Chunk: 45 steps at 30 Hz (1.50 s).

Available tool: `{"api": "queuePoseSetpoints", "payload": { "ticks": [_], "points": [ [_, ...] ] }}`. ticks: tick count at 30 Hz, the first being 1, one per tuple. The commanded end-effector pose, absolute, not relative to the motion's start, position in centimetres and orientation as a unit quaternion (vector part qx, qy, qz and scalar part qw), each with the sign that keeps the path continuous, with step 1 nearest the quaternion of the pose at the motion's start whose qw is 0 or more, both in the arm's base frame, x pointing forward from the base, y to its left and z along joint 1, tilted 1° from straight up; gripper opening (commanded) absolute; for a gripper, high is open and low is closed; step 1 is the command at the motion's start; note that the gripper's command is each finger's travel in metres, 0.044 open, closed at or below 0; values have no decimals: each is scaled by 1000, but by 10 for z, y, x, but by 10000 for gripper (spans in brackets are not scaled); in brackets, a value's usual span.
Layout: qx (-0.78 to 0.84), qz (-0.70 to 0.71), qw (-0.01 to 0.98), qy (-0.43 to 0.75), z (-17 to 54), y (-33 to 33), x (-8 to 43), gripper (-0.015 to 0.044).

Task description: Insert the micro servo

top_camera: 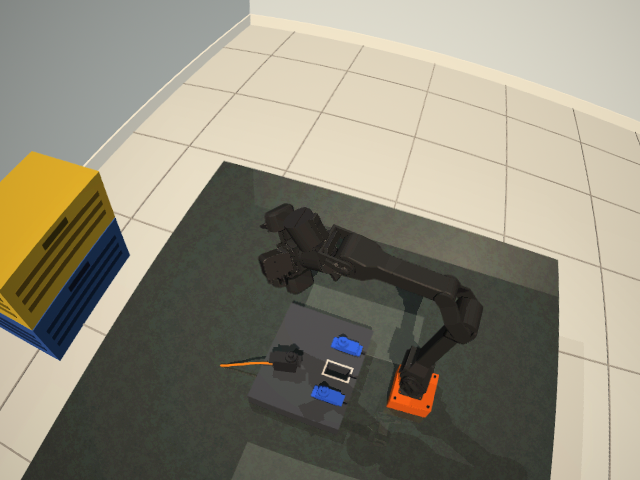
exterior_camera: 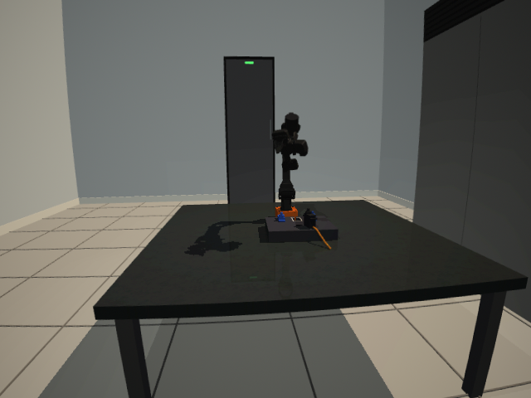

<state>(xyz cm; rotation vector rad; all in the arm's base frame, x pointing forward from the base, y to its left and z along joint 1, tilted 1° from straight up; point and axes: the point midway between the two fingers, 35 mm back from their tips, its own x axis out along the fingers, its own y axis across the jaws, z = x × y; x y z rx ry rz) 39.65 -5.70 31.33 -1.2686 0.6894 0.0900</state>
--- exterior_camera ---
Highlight dark grey flat deck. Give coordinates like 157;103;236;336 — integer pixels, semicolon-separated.
265;212;338;242

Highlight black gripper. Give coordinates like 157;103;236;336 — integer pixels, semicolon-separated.
272;129;299;172

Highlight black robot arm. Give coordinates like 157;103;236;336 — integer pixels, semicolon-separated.
279;113;309;211

